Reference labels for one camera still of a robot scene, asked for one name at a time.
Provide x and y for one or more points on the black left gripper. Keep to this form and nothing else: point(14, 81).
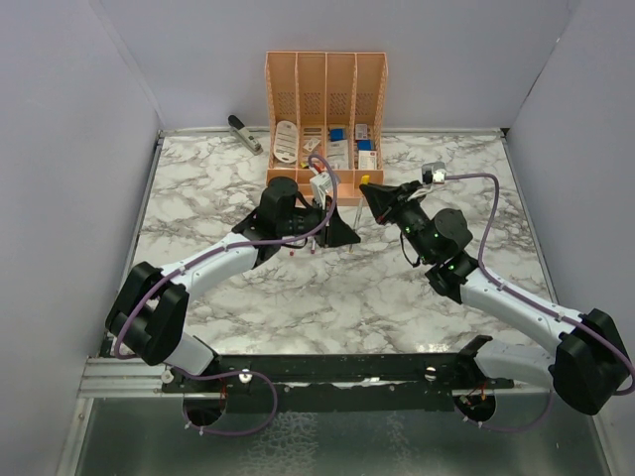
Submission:
point(336, 233)

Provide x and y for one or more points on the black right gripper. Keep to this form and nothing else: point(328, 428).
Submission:
point(386, 201)

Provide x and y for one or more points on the yellow pen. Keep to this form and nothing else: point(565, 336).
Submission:
point(357, 217)

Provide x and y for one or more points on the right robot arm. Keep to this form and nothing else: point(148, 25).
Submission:
point(580, 356)

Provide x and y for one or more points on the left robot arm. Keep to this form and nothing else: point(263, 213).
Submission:
point(148, 315)

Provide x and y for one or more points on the white red card box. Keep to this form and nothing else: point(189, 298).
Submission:
point(368, 160)

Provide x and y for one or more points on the blue eraser box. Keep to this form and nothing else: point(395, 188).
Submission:
point(365, 145)
point(337, 134)

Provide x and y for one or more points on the white paper packet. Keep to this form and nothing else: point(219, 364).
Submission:
point(337, 155)

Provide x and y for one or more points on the white red staples box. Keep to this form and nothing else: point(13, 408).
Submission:
point(362, 132)

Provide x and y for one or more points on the white oval label card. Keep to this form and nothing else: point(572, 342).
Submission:
point(286, 142)

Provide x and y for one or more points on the peach plastic desk organizer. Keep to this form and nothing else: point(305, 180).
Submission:
point(319, 91)

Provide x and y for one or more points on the black grey stapler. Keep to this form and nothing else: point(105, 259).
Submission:
point(243, 134)

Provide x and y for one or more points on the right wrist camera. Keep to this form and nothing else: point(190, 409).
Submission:
point(433, 174)

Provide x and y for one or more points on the black mounting rail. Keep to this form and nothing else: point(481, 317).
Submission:
point(264, 398)

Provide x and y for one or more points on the aluminium frame rail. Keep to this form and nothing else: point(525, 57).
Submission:
point(105, 377)

